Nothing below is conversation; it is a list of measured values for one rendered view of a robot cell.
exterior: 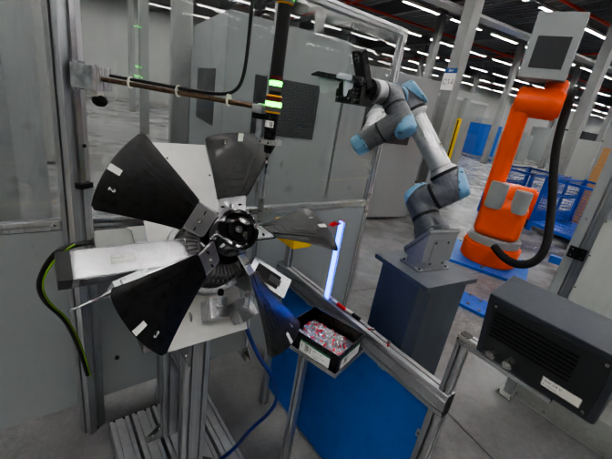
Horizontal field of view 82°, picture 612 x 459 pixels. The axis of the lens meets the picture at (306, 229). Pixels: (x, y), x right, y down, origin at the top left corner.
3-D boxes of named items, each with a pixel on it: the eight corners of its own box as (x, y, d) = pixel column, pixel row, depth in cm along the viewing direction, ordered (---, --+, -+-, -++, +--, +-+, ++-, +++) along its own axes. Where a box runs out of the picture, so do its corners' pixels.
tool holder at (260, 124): (245, 140, 96) (249, 103, 92) (256, 138, 102) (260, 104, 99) (275, 147, 94) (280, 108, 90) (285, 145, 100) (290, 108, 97)
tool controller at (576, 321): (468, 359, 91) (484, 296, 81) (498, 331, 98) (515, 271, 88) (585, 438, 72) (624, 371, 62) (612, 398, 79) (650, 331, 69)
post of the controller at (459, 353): (438, 388, 102) (458, 332, 95) (443, 384, 104) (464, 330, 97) (447, 395, 100) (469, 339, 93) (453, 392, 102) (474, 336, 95)
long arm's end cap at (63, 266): (67, 261, 96) (69, 249, 87) (71, 288, 94) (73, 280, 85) (54, 263, 94) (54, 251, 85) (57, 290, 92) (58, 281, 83)
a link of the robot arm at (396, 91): (414, 100, 118) (404, 79, 120) (393, 96, 111) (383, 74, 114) (397, 115, 124) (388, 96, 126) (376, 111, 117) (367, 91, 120)
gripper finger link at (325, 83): (309, 91, 105) (338, 96, 107) (311, 69, 103) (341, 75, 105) (306, 90, 108) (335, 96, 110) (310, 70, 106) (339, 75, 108)
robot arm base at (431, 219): (428, 245, 155) (420, 225, 159) (459, 229, 145) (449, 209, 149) (408, 243, 145) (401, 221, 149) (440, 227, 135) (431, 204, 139)
